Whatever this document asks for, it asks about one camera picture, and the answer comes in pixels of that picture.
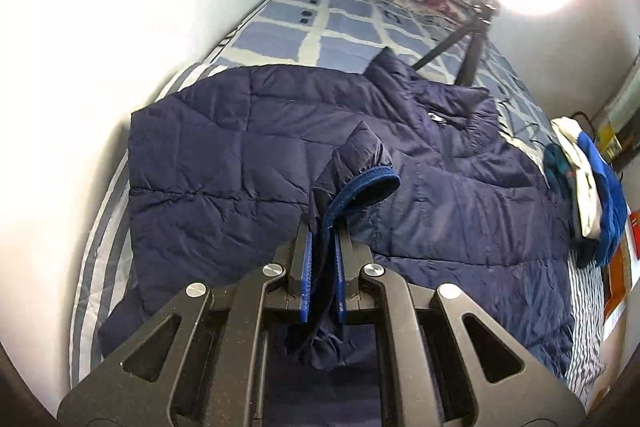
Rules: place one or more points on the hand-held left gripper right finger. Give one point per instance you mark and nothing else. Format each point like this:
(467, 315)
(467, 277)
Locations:
(342, 279)

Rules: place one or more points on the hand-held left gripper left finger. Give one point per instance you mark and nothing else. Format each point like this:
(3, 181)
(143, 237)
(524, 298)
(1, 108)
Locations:
(306, 277)

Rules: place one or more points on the navy blue puffer jacket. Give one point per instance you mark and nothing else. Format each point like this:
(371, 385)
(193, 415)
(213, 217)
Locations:
(240, 157)

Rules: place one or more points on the teal patterned garment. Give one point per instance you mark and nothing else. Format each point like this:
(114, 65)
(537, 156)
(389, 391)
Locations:
(556, 169)

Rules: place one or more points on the bed with blue plaid sheet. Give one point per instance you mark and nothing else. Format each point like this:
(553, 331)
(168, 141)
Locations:
(330, 17)

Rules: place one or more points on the white garment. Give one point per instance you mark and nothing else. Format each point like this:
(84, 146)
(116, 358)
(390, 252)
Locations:
(582, 172)

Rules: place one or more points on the black tripod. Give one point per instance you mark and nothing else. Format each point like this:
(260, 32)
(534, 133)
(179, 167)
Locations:
(462, 42)

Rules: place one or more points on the orange wooden furniture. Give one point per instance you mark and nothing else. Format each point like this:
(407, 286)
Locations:
(617, 282)

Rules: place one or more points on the blue garment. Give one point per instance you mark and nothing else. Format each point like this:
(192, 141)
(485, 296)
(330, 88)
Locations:
(607, 202)

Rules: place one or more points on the black chair frame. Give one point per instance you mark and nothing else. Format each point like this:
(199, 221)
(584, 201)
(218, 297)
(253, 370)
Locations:
(585, 119)

